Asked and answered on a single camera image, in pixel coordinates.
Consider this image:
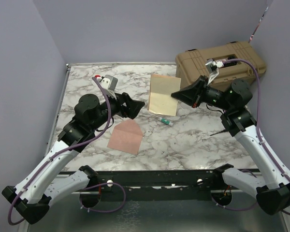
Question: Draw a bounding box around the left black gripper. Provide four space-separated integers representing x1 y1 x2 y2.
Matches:
91 89 145 131

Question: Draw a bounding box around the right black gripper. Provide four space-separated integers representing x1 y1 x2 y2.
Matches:
172 75 232 111

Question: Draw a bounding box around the cream paper letter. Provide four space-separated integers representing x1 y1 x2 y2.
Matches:
148 74 181 116

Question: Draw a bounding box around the pink envelope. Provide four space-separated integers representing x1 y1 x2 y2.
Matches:
107 119 143 155

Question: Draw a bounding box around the green glue stick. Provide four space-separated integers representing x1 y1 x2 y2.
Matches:
159 117 173 127

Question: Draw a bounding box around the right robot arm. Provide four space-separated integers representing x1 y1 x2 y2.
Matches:
171 76 290 215

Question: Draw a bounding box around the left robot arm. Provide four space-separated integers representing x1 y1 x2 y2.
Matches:
2 93 145 224

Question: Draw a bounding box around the tan plastic case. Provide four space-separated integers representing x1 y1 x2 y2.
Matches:
175 41 266 92

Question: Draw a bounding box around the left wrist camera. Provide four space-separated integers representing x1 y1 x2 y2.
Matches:
99 75 118 99

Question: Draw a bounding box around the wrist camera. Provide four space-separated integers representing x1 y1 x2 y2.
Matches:
99 75 118 99
205 59 224 85

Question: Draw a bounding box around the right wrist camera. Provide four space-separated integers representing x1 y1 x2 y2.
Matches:
205 59 224 85

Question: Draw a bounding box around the black mounting rail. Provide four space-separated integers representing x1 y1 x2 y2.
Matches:
88 169 227 202

